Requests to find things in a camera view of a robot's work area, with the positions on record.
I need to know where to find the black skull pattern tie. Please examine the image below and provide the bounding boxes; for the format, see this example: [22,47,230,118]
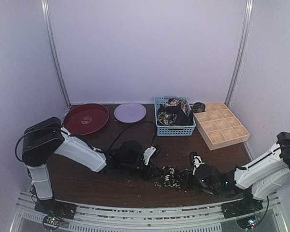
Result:
[161,166,181,188]

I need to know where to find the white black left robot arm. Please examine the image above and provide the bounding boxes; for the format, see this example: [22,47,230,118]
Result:
[14,117,162,215]

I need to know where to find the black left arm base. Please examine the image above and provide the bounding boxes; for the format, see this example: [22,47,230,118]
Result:
[34,200,76,219]

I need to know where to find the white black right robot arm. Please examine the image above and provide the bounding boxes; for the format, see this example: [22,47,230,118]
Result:
[176,132,290,214]

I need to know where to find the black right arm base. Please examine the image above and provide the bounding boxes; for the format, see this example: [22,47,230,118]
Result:
[221,199,263,218]

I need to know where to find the lavender round plate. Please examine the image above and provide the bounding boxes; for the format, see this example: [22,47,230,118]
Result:
[114,103,147,124]

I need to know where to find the wooden compartment organizer box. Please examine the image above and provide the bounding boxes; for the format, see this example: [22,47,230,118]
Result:
[194,102,250,150]

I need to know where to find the right green circuit board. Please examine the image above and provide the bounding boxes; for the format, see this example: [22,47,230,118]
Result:
[236,216,263,231]

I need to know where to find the green circuit board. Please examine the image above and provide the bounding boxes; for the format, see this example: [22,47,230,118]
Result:
[42,216,62,230]
[236,216,263,231]

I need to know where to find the plain black tie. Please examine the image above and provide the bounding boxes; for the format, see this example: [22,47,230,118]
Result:
[157,106,193,126]

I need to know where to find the dark red round tray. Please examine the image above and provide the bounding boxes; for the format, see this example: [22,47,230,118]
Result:
[63,103,109,135]

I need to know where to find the orange paisley patterned tie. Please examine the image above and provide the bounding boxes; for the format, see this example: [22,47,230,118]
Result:
[165,98,188,114]

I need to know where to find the rolled dark patterned tie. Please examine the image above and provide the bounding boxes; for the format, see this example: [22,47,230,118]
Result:
[191,102,206,113]

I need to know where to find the left green circuit board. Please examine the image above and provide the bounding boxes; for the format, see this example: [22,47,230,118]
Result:
[42,216,62,230]

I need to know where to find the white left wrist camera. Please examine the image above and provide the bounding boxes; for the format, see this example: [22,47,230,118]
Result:
[143,144,162,166]

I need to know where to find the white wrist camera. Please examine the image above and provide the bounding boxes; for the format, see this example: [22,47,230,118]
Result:
[189,152,204,175]
[143,144,162,166]

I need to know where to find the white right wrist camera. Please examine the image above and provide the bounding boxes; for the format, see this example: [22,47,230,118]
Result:
[189,152,204,175]

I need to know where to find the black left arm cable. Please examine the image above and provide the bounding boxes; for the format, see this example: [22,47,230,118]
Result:
[108,122,158,153]

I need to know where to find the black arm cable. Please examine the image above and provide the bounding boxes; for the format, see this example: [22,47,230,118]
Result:
[108,122,158,153]
[253,193,271,223]

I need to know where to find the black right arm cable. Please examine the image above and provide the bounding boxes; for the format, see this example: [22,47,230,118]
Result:
[253,193,271,223]

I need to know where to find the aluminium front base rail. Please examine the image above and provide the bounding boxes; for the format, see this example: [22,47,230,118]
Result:
[14,190,281,232]

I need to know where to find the right aluminium frame post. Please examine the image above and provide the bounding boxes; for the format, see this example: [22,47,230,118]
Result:
[225,0,254,108]

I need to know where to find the aluminium frame post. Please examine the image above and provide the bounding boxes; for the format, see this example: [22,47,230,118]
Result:
[41,0,71,108]
[225,0,254,108]

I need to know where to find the left aluminium frame post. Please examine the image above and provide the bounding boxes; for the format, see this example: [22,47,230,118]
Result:
[41,0,71,108]

